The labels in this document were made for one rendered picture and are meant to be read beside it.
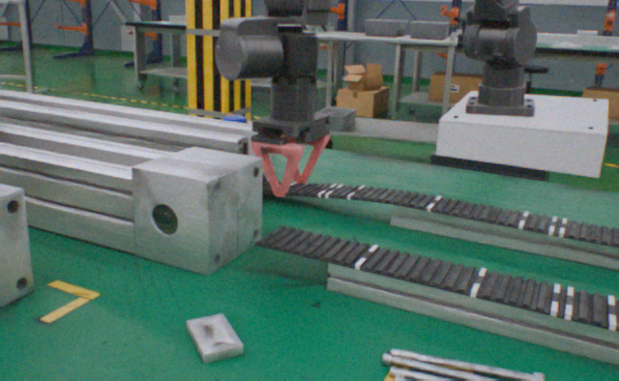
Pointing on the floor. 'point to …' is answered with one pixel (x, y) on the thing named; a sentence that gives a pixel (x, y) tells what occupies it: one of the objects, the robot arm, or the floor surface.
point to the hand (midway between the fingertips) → (290, 185)
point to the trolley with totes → (412, 131)
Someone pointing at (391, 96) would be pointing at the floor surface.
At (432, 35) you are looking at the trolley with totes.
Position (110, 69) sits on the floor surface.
